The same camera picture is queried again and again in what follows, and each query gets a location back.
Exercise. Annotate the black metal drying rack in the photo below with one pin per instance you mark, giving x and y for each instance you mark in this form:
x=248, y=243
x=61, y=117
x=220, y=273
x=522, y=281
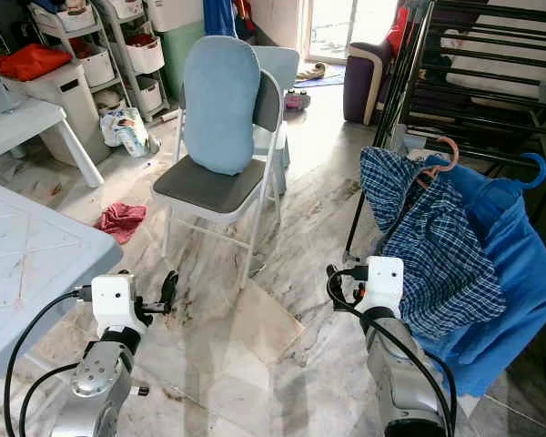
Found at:
x=417, y=138

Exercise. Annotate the grey white folding chair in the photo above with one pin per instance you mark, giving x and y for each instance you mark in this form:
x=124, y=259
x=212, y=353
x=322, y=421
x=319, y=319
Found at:
x=205, y=191

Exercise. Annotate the small pink toy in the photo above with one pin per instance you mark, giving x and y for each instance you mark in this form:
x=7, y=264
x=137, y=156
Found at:
x=297, y=101

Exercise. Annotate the red bag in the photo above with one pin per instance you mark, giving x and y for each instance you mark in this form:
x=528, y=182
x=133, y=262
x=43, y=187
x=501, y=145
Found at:
x=27, y=62

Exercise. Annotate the blue plaid shirt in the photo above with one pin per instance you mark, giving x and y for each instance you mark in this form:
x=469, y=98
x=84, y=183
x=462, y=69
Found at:
x=446, y=255

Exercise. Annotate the bright blue garment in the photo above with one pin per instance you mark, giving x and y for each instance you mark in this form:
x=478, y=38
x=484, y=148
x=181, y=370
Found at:
x=519, y=273

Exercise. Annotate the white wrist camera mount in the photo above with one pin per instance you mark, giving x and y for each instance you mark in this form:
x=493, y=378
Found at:
x=384, y=282
x=114, y=300

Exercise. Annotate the white printed package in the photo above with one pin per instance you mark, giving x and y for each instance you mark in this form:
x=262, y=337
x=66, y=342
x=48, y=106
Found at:
x=127, y=132

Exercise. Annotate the blue plastic hanger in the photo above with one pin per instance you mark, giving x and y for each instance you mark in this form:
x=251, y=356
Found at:
x=542, y=168

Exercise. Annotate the pink plastic hanger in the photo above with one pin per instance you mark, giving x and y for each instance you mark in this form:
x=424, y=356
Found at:
x=455, y=150

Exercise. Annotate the blue door mat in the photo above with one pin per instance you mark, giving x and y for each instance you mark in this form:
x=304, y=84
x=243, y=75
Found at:
x=328, y=77

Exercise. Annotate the white basket shelf rack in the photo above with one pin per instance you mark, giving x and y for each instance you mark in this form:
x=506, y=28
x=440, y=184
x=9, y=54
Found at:
x=96, y=64

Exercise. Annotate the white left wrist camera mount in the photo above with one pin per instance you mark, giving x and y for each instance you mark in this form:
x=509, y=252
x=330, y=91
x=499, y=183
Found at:
x=114, y=300

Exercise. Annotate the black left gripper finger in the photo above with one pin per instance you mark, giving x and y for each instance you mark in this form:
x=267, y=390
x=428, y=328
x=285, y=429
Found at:
x=169, y=288

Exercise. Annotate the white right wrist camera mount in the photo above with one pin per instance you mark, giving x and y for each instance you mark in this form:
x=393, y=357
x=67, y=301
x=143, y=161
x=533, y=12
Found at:
x=384, y=282

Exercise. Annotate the dark blue hanging cloth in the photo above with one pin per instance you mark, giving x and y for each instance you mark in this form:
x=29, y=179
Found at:
x=218, y=18

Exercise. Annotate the light blue back cushion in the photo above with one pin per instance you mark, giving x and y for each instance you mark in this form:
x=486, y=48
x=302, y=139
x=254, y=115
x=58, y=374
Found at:
x=223, y=100

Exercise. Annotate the green white storage cabinet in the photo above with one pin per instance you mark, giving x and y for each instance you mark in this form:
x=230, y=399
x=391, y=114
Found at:
x=180, y=59

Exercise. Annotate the red cloth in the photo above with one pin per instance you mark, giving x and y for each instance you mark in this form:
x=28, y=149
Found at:
x=121, y=221

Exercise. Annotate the purple armchair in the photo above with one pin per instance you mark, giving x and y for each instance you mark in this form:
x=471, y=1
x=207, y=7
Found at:
x=359, y=82

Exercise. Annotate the white waste bin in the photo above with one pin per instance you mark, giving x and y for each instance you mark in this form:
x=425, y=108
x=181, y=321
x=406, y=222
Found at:
x=68, y=102

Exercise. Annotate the small white side table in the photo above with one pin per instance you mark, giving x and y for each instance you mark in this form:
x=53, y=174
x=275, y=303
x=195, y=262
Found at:
x=18, y=118

